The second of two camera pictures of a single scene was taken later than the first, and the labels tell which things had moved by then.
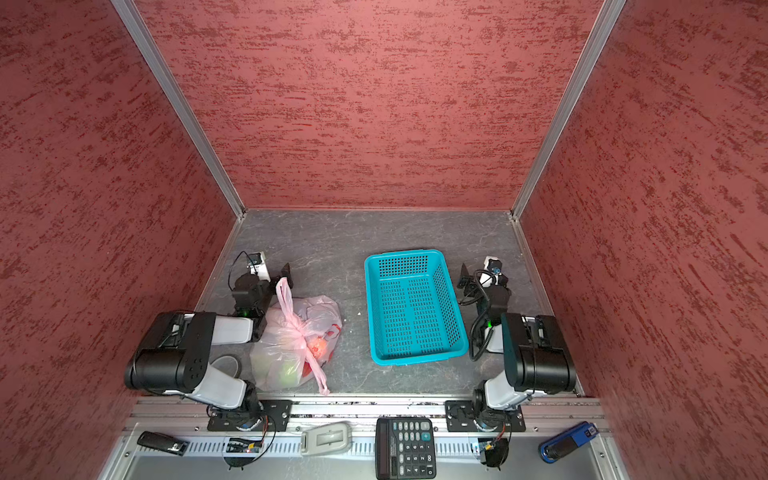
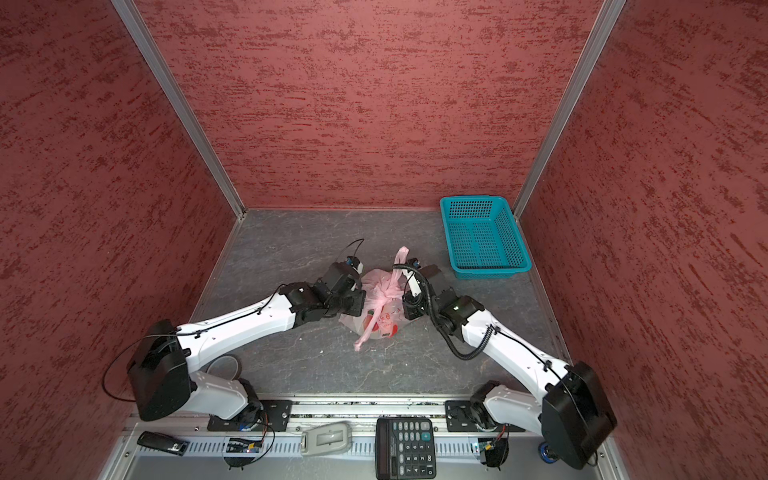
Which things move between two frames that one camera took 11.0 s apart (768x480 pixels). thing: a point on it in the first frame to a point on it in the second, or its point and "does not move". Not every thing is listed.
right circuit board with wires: x=496 y=452 does not move
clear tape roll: x=228 y=364 does not move
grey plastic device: x=326 y=439 does not move
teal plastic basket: x=415 y=314 to x=484 y=237
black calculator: x=405 y=449 does not move
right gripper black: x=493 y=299 to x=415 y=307
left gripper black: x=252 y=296 to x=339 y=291
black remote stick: x=163 y=442 does not move
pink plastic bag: x=300 y=336 to x=383 y=303
